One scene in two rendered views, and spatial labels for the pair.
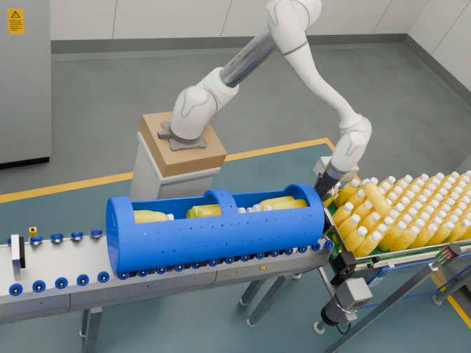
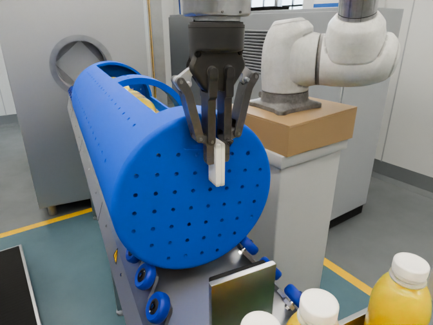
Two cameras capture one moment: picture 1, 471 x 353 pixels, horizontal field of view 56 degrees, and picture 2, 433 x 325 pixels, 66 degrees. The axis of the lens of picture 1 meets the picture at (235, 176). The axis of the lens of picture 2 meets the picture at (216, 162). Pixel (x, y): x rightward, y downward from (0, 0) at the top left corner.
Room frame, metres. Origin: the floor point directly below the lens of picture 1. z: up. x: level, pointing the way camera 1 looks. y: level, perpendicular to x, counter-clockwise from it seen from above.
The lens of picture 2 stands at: (1.54, -0.84, 1.36)
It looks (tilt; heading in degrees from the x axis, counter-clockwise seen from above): 23 degrees down; 101
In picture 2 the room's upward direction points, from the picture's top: straight up
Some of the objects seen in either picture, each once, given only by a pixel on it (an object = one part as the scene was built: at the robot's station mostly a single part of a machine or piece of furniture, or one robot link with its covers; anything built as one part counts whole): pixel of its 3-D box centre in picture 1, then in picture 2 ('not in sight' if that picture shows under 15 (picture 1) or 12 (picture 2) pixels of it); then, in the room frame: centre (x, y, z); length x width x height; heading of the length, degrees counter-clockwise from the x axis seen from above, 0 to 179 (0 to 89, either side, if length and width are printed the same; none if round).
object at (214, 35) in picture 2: (329, 179); (216, 56); (1.45, -0.37, 1.32); 0.08 x 0.07 x 0.09; 36
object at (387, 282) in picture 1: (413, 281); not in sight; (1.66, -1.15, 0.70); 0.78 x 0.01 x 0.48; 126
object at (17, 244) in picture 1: (19, 258); not in sight; (0.71, 0.59, 1.00); 0.10 x 0.04 x 0.15; 36
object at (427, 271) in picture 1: (372, 316); not in sight; (1.44, -1.00, 0.55); 0.04 x 0.04 x 1.10; 36
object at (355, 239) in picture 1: (352, 241); not in sight; (1.48, -0.65, 0.99); 0.07 x 0.07 x 0.19
